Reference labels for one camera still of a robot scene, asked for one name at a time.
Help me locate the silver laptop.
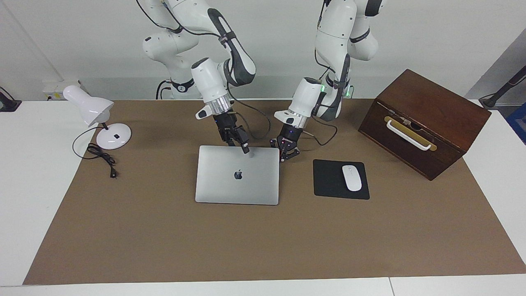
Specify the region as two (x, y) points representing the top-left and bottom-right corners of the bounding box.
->
(195, 145), (280, 206)

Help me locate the black mouse pad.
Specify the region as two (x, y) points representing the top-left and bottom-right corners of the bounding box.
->
(313, 159), (370, 200)

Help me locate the white computer mouse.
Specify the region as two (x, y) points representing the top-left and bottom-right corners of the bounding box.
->
(342, 165), (362, 192)

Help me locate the brown table mat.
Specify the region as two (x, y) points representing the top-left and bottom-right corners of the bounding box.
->
(23, 99), (526, 285)

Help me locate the white desk lamp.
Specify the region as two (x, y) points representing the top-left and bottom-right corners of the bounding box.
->
(63, 85), (132, 150)

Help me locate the dark brown wooden box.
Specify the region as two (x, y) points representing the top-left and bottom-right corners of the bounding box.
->
(358, 69), (492, 181)

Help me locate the white power strip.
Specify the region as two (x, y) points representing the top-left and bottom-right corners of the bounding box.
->
(42, 80), (81, 102)

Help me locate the black stand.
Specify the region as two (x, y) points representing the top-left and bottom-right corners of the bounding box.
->
(479, 66), (526, 109)

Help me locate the blue crate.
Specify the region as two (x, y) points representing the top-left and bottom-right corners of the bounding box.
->
(506, 103), (526, 144)

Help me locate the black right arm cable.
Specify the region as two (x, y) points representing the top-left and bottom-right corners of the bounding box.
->
(136, 0), (272, 140)

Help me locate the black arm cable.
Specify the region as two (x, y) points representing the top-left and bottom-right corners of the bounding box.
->
(306, 49), (338, 147)
(136, 0), (272, 140)

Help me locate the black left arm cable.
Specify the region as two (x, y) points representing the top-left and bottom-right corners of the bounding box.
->
(306, 49), (338, 147)

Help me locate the black right base cable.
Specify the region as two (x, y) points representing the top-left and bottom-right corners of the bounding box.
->
(155, 79), (171, 99)

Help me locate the white box handle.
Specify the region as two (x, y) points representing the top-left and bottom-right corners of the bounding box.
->
(385, 119), (433, 151)

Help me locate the black lamp power cable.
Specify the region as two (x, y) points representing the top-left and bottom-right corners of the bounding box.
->
(72, 127), (120, 179)

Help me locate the black clamp mount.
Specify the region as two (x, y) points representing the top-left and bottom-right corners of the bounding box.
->
(0, 86), (22, 112)

